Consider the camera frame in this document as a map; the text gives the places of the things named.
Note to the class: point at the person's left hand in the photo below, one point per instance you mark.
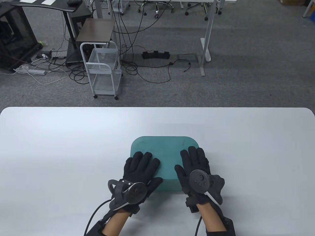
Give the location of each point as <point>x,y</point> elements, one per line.
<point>139,167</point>

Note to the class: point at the person's right hand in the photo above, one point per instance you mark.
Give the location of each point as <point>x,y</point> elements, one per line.
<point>195,159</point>

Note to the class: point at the green plastic box lid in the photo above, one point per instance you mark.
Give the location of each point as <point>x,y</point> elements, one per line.
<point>165,150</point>

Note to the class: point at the green plastic storage box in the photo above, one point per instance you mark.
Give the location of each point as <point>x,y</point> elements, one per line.
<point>169,185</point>

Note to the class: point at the person's right forearm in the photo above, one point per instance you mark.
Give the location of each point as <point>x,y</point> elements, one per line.
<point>211,218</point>

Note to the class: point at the cardboard box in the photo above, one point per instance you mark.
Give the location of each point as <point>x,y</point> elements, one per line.
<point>294,2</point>

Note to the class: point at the black tracking controller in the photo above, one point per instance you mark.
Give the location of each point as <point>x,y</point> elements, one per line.
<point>136,194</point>
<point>199,180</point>

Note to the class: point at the clear flat floor plate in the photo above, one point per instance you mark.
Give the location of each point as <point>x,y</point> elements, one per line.
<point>187,56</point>

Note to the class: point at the black foot pedal set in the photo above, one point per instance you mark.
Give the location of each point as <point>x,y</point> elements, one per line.
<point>155,55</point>

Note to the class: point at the grey power strip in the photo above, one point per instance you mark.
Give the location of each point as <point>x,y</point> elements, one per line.
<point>58,54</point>

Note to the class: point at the dark wooden side table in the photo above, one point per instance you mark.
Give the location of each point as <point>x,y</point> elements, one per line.
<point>97,29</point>

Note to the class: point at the white power strip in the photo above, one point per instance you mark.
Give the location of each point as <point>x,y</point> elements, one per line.
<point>29,70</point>

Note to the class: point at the chrome office chair base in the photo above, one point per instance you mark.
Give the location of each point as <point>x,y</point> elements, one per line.
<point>156,9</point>

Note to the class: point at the white drawer unit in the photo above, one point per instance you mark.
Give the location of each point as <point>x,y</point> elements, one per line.
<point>124,6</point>

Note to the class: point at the white lifting column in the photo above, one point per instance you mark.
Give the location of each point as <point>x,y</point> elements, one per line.
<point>98,8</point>

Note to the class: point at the black glass computer case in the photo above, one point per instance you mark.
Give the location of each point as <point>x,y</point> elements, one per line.
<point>17,41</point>

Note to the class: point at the black standing desk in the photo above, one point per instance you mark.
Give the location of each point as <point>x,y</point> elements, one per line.
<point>49,7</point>

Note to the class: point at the white table leg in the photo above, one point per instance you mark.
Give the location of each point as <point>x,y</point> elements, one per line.
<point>308,8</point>

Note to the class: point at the white paper sheets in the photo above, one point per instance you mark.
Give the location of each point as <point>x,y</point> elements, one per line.
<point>48,1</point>

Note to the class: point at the aluminium rail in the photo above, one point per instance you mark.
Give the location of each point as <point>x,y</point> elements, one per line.
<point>201,66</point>

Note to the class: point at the white desk frame leg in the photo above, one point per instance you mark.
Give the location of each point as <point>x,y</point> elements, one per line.
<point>209,24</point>

